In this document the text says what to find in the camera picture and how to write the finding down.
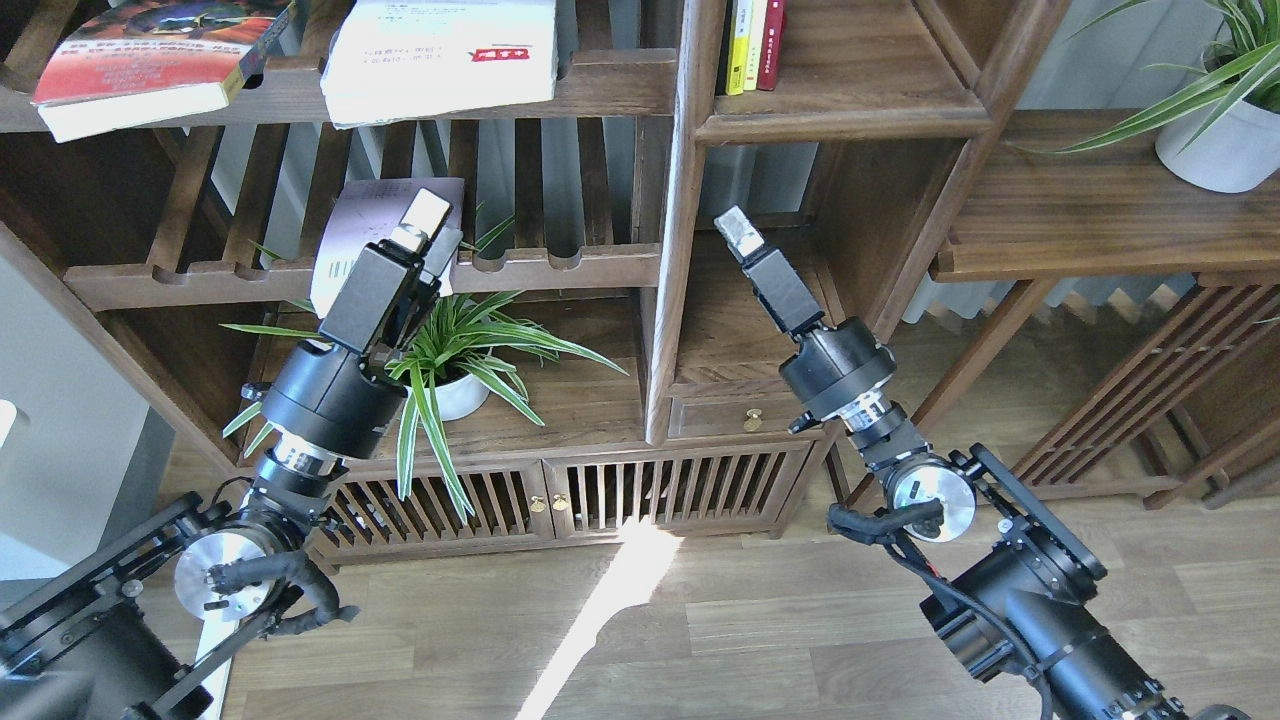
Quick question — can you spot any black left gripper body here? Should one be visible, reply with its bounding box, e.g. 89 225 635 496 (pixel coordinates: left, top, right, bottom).
262 238 460 462

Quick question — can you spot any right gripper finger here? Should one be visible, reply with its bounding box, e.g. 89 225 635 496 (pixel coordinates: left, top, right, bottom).
714 206 765 265

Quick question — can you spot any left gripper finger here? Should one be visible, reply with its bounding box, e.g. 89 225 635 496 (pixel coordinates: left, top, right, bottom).
389 188 452 255

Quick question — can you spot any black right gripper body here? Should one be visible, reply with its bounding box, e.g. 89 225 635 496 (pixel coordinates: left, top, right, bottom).
742 246 899 434

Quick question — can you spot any pale pink book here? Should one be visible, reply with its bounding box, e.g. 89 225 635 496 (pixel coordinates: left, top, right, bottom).
308 177 465 319

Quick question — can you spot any red cover book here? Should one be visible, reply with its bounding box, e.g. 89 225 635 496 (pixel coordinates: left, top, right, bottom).
31 1 296 142

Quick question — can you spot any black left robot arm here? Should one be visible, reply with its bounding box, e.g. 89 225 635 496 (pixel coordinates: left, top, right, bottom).
3 190 462 719

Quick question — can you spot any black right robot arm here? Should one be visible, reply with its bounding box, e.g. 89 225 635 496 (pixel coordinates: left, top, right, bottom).
716 208 1187 719

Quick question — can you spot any spider plant white pot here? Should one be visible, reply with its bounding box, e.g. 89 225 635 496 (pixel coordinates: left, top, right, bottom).
221 205 628 521

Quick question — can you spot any white book red label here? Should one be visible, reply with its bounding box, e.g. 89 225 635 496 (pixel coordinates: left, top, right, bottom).
320 1 557 128

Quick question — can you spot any dark red book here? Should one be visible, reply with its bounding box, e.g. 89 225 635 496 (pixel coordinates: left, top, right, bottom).
756 0 787 91

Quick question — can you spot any cream yellow book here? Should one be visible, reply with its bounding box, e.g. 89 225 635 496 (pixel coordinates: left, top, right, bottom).
742 0 768 92

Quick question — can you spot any dark wooden bookshelf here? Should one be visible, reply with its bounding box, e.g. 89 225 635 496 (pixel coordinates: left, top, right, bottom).
3 1 1068 562

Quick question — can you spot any white table leg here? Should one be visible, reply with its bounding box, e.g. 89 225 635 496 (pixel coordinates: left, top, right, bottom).
192 610 246 720

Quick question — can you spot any wooden side table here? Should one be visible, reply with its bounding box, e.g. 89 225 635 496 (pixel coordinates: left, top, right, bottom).
828 108 1280 533

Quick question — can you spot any potted plant white pot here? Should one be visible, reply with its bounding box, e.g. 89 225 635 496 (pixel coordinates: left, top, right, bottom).
1010 0 1280 195

